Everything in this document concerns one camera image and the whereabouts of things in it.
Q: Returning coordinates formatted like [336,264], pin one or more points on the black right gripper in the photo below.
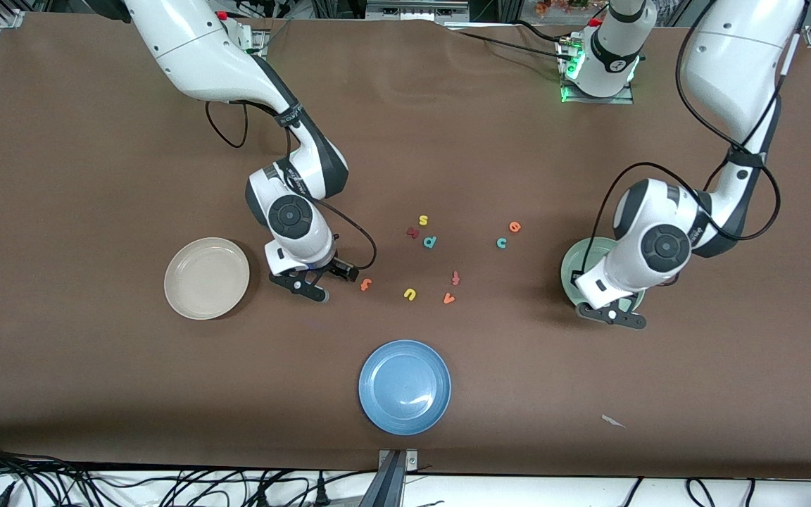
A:
[336,267]

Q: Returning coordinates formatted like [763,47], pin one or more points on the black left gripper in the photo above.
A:
[572,280]

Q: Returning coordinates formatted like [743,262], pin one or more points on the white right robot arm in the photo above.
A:
[194,49]

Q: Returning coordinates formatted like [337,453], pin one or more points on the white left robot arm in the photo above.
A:
[729,63]

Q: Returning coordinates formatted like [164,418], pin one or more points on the green round plate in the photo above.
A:
[569,264]

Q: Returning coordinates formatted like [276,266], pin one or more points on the blue round plate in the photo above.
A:
[404,387]

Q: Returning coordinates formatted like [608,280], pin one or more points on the beige round plate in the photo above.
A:
[206,278]

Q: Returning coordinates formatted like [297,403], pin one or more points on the white paper scrap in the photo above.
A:
[613,421]

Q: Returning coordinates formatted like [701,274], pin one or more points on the black power plug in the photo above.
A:
[321,493]

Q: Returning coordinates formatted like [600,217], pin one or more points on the orange artificial flowers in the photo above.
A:
[567,7]

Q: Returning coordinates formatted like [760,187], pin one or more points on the silver metal device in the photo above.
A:
[416,10]

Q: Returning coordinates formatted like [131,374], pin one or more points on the brown table cover sheet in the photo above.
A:
[96,387]

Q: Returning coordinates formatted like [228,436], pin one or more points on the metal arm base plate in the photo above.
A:
[602,100]
[259,42]

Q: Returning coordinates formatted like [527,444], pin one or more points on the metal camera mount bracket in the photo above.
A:
[391,486]

